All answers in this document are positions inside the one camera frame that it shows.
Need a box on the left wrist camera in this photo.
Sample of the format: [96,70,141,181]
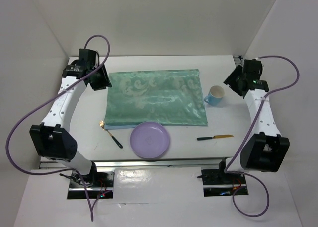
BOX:
[78,48,99,64]

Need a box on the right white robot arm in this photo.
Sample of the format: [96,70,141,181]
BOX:
[217,59,290,183]

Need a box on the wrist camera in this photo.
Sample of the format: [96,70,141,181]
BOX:
[78,48,99,64]
[242,59,263,75]

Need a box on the gold fork green handle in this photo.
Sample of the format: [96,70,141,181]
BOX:
[99,120,123,149]

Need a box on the light blue mug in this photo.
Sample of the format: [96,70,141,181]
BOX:
[204,85,225,106]

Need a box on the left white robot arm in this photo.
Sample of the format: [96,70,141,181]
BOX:
[29,49,112,187]

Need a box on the aluminium frame rail front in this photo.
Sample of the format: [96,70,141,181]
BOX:
[38,155,274,170]

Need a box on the purple plate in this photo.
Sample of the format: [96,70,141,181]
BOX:
[130,122,170,159]

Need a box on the gold knife green handle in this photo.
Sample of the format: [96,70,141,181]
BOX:
[196,134,234,141]

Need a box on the teal satin placemat cloth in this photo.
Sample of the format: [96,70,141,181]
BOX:
[104,69,208,129]

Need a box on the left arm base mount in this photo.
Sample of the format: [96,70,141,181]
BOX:
[59,171,115,200]

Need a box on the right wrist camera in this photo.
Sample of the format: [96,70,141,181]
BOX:
[242,59,263,75]

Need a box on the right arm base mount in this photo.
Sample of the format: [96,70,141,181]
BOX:
[197,169,248,197]

